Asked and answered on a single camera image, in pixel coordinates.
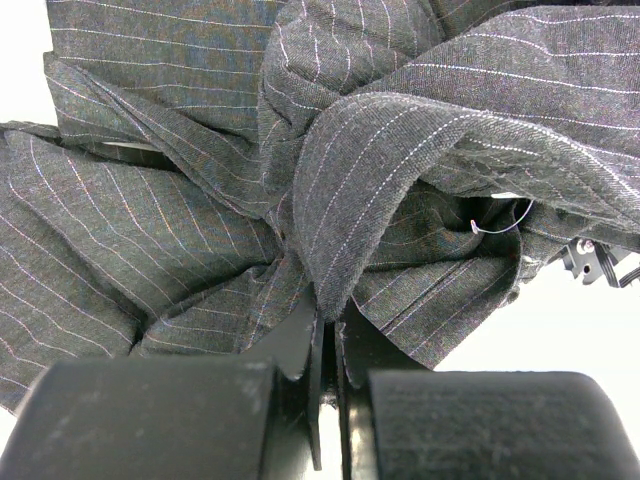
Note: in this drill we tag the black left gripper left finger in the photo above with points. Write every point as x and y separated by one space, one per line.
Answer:
252 415

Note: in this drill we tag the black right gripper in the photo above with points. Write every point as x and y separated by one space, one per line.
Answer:
588 261

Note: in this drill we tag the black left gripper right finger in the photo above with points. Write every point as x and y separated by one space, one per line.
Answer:
400 420

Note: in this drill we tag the black pinstriped shirt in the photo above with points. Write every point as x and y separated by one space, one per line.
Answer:
212 159

